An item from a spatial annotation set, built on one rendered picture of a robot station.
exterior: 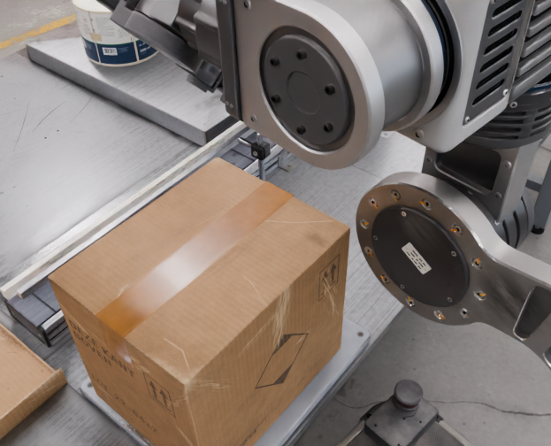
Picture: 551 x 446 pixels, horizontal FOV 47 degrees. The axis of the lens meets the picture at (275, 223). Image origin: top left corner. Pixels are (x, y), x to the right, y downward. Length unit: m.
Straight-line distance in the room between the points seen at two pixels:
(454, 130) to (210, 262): 0.38
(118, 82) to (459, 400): 1.32
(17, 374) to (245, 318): 0.49
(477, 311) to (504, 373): 1.34
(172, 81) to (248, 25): 1.13
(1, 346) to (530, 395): 1.51
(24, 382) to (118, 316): 0.37
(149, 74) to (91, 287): 0.93
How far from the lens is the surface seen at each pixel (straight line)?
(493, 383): 2.08
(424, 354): 2.08
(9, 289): 1.12
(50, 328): 1.09
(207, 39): 0.51
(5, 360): 1.13
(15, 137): 1.60
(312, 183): 1.33
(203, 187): 0.88
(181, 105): 1.49
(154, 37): 0.58
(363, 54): 0.41
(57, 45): 1.84
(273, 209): 0.84
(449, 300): 0.78
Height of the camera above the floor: 1.69
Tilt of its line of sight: 44 degrees down
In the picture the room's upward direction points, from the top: 2 degrees counter-clockwise
